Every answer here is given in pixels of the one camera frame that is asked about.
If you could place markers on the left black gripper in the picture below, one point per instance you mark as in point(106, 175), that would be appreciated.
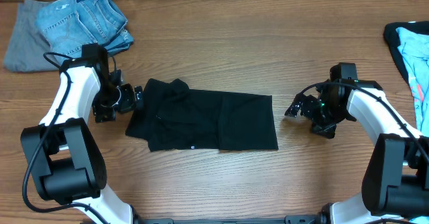
point(129, 103)

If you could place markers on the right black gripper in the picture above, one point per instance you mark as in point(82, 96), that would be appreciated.
point(305, 106)

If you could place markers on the black garment under blue shirt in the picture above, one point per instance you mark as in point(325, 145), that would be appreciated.
point(392, 39)

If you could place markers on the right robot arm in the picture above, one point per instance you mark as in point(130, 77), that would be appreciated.
point(395, 185)

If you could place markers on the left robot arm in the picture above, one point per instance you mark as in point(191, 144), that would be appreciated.
point(65, 168)

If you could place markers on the folded grey garment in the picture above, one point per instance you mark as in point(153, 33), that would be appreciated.
point(27, 45)

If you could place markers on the folded blue denim jeans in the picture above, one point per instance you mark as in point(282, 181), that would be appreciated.
point(68, 25)

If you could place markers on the light blue t-shirt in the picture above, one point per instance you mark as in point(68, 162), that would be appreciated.
point(414, 51)

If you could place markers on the black polo shirt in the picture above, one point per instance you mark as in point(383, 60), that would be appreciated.
point(175, 117)

